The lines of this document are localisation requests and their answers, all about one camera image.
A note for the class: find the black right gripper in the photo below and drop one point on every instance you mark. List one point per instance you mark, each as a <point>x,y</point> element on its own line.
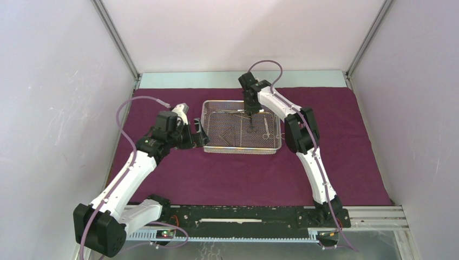
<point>249,108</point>

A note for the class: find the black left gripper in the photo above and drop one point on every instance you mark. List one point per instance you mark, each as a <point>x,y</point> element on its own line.
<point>193,140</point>

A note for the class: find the steel tweezers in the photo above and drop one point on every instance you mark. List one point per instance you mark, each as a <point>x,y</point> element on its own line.
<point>228,136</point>

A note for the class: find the steel instrument tray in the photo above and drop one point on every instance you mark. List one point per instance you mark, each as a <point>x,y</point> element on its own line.
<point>215,123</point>

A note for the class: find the maroon surgical wrap cloth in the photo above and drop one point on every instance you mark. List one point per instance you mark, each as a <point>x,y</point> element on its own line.
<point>195,177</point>

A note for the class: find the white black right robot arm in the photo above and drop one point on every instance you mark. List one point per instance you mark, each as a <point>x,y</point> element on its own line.
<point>301,136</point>

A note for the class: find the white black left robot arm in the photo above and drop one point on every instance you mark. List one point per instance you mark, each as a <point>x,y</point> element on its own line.
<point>104,224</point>

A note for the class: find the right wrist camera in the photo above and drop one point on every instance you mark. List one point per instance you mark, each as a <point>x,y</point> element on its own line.
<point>247,79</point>

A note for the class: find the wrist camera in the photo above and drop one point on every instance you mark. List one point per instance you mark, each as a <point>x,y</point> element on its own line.
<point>247,79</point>
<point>169,121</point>

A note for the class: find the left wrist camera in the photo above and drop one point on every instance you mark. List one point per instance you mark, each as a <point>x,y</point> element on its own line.
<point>169,121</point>

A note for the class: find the grey cable duct strip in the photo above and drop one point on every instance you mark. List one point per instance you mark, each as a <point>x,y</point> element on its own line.
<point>148,235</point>

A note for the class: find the right corner aluminium post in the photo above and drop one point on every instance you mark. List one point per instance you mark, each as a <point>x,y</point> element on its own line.
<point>372,32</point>

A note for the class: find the corner aluminium post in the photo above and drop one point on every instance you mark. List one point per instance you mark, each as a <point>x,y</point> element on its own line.
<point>108,22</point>
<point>372,32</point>

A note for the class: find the left corner aluminium post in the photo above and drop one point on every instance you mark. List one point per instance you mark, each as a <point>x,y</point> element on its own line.
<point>108,22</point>

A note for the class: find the aluminium frame rail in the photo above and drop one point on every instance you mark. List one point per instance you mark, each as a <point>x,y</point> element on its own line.
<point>356,217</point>

